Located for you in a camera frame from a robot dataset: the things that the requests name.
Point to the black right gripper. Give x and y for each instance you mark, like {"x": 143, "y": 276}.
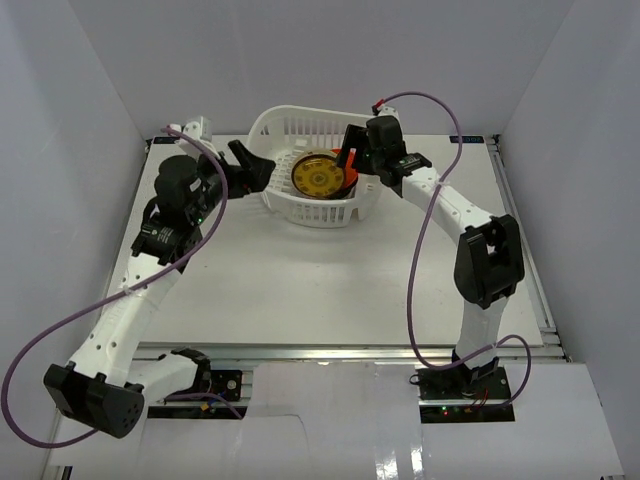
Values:
{"x": 354, "y": 138}

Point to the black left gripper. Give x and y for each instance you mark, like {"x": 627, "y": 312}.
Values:
{"x": 239, "y": 175}

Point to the orange round plate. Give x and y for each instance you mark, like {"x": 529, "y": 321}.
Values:
{"x": 349, "y": 177}

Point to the brown yellow round plate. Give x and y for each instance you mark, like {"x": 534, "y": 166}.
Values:
{"x": 310, "y": 176}

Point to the beige round calligraphy plate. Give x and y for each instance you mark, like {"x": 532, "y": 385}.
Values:
{"x": 317, "y": 152}

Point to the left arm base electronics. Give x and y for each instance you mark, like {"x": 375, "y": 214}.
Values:
{"x": 219, "y": 397}

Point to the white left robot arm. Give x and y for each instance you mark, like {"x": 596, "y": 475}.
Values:
{"x": 99, "y": 387}

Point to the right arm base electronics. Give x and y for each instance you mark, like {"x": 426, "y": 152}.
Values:
{"x": 445, "y": 398}

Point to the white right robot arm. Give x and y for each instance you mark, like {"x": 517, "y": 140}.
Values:
{"x": 489, "y": 261}

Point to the white plastic dish basket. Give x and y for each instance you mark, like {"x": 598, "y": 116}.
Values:
{"x": 285, "y": 132}

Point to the right blue corner label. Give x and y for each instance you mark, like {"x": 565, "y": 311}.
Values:
{"x": 467, "y": 139}

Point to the blue corner label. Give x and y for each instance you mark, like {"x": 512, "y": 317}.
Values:
{"x": 164, "y": 140}
{"x": 467, "y": 139}

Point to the left blue corner label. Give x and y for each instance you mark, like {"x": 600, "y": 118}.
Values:
{"x": 164, "y": 140}

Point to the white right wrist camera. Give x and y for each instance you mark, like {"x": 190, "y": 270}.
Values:
{"x": 381, "y": 108}

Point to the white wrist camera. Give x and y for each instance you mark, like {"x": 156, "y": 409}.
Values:
{"x": 197, "y": 128}
{"x": 381, "y": 108}

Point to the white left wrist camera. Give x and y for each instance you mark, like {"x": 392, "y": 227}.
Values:
{"x": 197, "y": 128}

